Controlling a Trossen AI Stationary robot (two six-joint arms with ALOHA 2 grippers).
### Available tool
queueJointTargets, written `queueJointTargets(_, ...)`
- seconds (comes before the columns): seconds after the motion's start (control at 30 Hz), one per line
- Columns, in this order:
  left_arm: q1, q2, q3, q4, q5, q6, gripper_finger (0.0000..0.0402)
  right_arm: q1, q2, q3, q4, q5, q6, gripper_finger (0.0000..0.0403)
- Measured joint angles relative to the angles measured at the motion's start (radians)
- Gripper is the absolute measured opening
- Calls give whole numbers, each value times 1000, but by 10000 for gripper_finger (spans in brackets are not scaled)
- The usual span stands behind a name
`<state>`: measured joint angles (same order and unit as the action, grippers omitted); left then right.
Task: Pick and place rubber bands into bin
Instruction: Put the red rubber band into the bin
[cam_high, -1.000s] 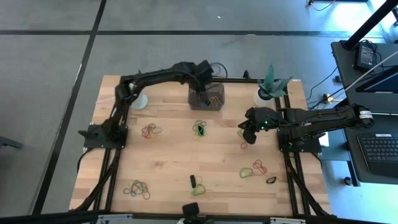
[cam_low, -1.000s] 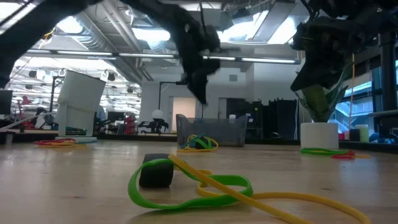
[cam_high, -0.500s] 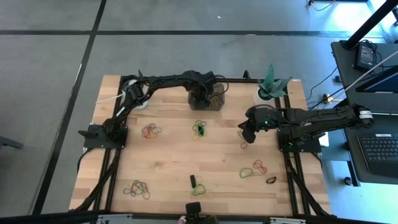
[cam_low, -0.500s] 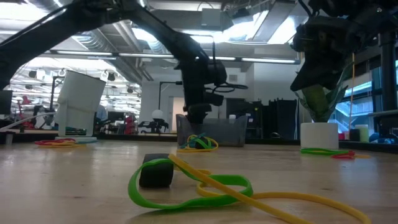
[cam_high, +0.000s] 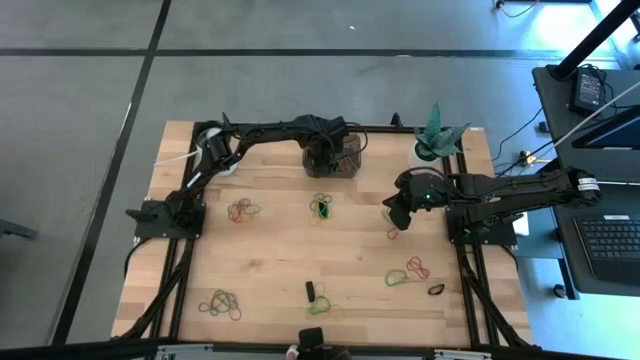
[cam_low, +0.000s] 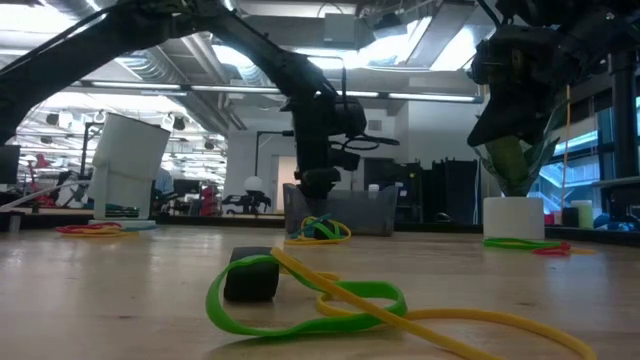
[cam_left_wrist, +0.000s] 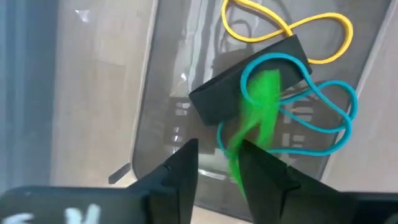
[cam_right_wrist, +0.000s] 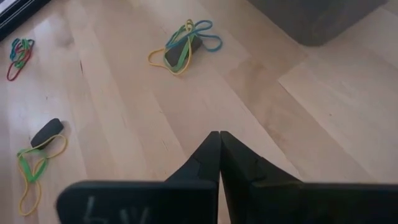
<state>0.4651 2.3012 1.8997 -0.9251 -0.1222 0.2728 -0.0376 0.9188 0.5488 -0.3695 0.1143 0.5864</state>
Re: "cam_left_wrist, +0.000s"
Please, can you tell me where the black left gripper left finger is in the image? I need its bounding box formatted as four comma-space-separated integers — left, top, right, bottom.
0, 138, 200, 224

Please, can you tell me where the grey translucent plastic bin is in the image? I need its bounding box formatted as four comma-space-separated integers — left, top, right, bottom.
131, 0, 394, 222

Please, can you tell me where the wide black rubber band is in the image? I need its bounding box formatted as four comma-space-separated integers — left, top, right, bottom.
188, 34, 313, 127

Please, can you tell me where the yellow rubber band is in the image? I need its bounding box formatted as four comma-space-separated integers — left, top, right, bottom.
220, 0, 354, 65

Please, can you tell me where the blue rubber band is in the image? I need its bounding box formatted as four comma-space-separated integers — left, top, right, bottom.
216, 52, 359, 157

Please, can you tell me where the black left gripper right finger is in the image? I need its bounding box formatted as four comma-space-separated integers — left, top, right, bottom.
238, 139, 398, 224

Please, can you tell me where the green rubber band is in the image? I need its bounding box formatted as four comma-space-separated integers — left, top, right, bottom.
223, 68, 282, 200

